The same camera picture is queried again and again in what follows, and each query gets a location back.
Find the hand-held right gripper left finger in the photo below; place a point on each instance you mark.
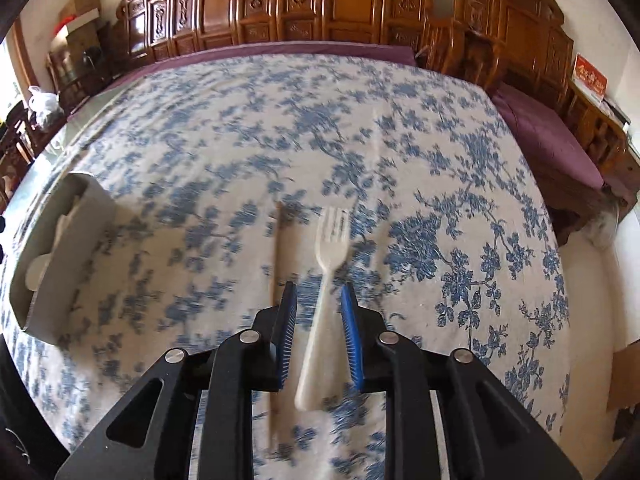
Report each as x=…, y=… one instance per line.
x=284, y=330

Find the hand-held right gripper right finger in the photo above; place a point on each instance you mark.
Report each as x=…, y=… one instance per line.
x=351, y=332

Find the cream plastic fork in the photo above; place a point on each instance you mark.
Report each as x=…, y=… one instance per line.
x=320, y=320

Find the brown wooden chopstick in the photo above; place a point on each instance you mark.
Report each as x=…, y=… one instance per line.
x=279, y=250

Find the grey utensil holder box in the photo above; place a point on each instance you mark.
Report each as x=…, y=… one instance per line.
x=75, y=285

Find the cream round soup spoon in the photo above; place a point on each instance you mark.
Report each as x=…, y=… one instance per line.
x=37, y=271

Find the blue floral bedspread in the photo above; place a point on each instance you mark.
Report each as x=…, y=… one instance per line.
x=400, y=185

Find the grey fluffy object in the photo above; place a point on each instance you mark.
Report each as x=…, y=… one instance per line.
x=602, y=227

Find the purple cushion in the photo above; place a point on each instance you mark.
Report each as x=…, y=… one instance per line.
x=550, y=135

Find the wooden side cabinet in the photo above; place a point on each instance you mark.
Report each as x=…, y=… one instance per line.
x=600, y=135

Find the dark wooden chair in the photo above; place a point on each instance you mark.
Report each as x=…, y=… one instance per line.
x=17, y=145

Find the carved wooden headboard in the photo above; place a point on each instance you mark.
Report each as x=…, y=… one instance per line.
x=300, y=5

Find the white plastic bag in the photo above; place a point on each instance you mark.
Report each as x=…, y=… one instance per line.
x=44, y=105

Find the dark wooden furniture stack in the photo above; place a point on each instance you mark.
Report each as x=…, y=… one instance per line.
x=82, y=65

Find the carved wooden bench back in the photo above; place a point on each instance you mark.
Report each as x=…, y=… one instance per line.
x=515, y=35

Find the red box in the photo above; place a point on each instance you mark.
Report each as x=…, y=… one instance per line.
x=589, y=76

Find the stack of cardboard boxes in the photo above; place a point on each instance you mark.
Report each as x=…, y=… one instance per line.
x=82, y=7

